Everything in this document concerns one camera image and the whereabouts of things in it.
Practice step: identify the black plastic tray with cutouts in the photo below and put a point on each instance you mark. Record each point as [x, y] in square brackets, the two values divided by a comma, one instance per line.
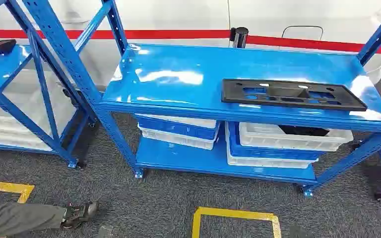
[233, 93]

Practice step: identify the white plastic crate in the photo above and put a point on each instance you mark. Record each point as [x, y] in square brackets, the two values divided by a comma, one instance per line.
[269, 139]
[262, 162]
[184, 121]
[177, 140]
[23, 98]

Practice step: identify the blue plastic crate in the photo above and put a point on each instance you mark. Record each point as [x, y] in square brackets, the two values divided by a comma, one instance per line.
[177, 128]
[259, 153]

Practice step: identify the large blue metal shelf rack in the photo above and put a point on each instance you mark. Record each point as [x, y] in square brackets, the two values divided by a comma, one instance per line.
[177, 65]

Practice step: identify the red barrier belt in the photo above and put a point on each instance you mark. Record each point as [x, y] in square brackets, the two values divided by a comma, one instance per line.
[308, 44]
[177, 34]

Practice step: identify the black part in crate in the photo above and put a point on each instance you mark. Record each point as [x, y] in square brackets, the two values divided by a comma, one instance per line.
[304, 130]

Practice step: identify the person's black shoe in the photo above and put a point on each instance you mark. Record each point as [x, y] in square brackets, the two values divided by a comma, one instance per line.
[80, 213]

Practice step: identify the yellow floor tape square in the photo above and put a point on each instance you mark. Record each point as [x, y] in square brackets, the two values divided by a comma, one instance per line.
[21, 188]

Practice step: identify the person's leg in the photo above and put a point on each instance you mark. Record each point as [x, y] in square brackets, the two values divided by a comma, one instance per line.
[16, 218]

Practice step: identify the black stanchion post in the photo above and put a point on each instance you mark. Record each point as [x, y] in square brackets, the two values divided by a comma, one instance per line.
[239, 36]

